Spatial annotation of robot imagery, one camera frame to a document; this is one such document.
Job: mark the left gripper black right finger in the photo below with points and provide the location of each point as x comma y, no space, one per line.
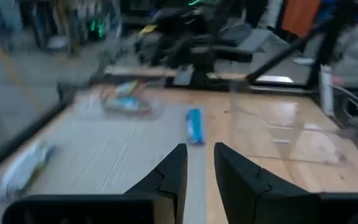
259,202

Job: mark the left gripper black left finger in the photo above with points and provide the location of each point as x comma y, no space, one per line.
154,208

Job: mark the red granola bar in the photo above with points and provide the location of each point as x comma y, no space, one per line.
127,87

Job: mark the blue white granola bar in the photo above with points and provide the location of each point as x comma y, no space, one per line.
126,103

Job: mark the clear plastic bin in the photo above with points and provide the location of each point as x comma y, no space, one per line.
92,105
291,124

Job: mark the bright blue granola bar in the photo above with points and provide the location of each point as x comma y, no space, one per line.
195,126

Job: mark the silver green granola bar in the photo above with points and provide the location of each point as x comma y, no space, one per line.
23,171

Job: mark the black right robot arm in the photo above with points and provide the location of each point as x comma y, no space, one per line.
204,46

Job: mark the black keyboard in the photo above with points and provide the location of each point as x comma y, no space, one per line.
235,32

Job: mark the grey ribbed mat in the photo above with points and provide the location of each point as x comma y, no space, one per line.
104,149

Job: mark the grey desk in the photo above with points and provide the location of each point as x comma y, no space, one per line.
256,43

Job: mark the orange cloth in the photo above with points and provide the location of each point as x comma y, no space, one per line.
300,15

